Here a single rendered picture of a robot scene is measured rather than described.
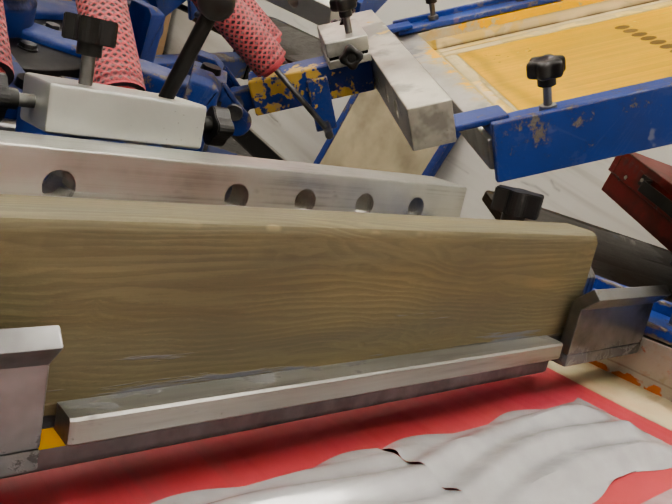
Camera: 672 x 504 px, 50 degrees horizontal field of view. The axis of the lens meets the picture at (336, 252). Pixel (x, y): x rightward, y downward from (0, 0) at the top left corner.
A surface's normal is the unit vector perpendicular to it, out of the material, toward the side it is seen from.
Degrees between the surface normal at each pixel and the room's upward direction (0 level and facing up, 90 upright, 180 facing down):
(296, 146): 90
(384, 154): 80
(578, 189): 90
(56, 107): 75
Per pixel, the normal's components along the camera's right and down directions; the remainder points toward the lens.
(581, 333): 0.63, 0.30
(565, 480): 0.62, -0.42
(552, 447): 0.48, -0.70
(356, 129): -0.66, -0.14
